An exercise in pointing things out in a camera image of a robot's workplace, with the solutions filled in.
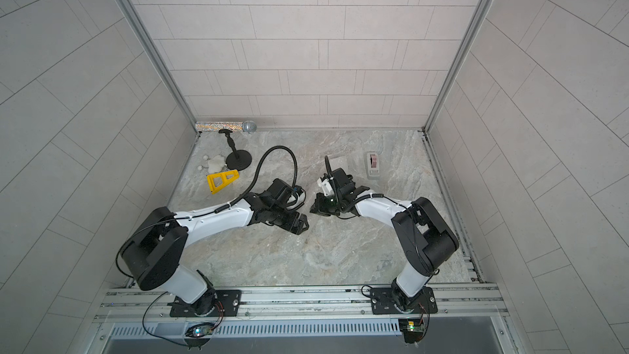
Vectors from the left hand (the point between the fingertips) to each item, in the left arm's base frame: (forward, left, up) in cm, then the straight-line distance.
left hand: (305, 223), depth 85 cm
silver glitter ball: (+27, +21, +21) cm, 40 cm away
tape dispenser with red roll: (+25, -27, +3) cm, 37 cm away
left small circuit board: (-30, +26, +1) cm, 40 cm away
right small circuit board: (-30, -32, -2) cm, 44 cm away
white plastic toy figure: (+25, +38, +1) cm, 46 cm away
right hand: (+4, -2, +3) cm, 5 cm away
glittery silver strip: (+28, +37, +19) cm, 51 cm away
